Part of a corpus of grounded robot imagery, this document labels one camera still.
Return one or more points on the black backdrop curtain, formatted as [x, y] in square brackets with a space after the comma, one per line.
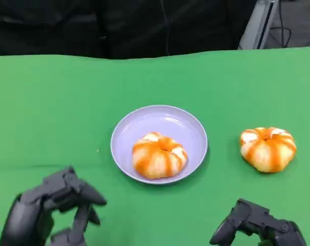
[67, 25]

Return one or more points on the orange and white bread roll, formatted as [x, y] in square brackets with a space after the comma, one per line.
[157, 159]
[268, 153]

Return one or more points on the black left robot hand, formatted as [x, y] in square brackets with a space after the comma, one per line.
[29, 217]

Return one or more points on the green table cloth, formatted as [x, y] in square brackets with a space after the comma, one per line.
[155, 82]

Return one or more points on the lilac plate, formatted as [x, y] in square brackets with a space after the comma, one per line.
[134, 128]

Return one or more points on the white frame post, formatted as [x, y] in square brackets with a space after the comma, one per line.
[255, 28]

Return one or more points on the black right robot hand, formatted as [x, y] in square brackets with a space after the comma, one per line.
[255, 220]

